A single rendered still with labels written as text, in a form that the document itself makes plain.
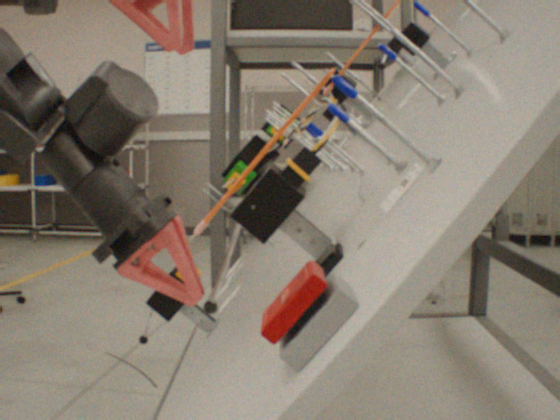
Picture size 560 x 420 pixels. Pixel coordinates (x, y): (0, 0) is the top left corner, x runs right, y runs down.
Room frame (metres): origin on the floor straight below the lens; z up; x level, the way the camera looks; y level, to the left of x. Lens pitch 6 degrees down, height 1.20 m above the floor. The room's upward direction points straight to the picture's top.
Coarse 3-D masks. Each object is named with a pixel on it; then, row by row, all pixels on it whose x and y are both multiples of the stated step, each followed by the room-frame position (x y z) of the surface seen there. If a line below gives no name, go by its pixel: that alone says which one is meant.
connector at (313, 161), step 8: (304, 152) 0.61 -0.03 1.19; (312, 152) 0.61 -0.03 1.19; (296, 160) 0.61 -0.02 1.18; (304, 160) 0.61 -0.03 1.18; (312, 160) 0.61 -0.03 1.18; (320, 160) 0.61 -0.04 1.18; (288, 168) 0.61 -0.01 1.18; (304, 168) 0.61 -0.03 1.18; (312, 168) 0.61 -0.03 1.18; (288, 176) 0.61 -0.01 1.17; (296, 176) 0.61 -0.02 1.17; (296, 184) 0.61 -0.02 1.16
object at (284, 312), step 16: (304, 272) 0.43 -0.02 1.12; (320, 272) 0.42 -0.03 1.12; (288, 288) 0.43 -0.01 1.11; (304, 288) 0.40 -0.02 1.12; (320, 288) 0.40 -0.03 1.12; (272, 304) 0.44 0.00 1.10; (288, 304) 0.40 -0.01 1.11; (304, 304) 0.40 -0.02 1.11; (320, 304) 0.41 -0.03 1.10; (272, 320) 0.40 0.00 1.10; (288, 320) 0.40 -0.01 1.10; (304, 320) 0.41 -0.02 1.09; (272, 336) 0.40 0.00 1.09
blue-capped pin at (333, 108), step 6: (330, 108) 0.60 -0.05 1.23; (336, 108) 0.60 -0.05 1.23; (336, 114) 0.60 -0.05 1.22; (342, 114) 0.60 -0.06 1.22; (342, 120) 0.60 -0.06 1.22; (348, 120) 0.60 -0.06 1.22; (354, 126) 0.60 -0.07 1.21; (360, 132) 0.60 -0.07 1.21; (366, 138) 0.60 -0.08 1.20; (372, 138) 0.61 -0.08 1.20; (372, 144) 0.60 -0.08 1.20; (378, 144) 0.60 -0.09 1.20; (378, 150) 0.60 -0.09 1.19; (384, 150) 0.60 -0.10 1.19; (390, 156) 0.60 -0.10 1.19; (396, 162) 0.60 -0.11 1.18; (402, 162) 0.60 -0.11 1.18; (396, 168) 0.60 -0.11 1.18; (402, 168) 0.60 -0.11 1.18
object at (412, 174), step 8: (416, 168) 0.55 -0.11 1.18; (424, 168) 0.53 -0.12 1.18; (408, 176) 0.56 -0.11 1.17; (416, 176) 0.53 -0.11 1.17; (400, 184) 0.56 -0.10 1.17; (408, 184) 0.53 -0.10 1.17; (392, 192) 0.57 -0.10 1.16; (400, 192) 0.54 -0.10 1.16; (384, 200) 0.57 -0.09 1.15; (392, 200) 0.54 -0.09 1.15; (384, 208) 0.55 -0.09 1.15
